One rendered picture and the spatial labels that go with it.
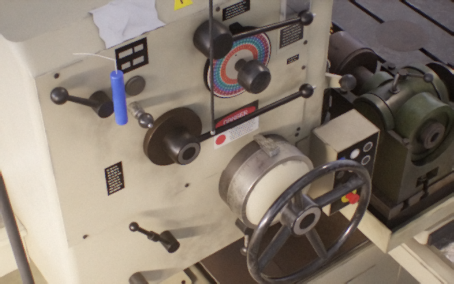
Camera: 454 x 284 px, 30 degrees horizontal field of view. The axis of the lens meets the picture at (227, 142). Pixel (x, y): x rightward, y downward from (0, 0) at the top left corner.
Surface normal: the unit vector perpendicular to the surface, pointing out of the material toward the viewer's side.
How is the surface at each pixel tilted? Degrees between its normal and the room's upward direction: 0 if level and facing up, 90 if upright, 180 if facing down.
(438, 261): 0
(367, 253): 90
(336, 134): 0
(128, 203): 90
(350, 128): 0
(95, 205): 90
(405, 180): 90
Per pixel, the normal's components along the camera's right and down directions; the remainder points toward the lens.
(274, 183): 0.36, 0.22
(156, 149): 0.58, 0.56
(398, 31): 0.00, -0.73
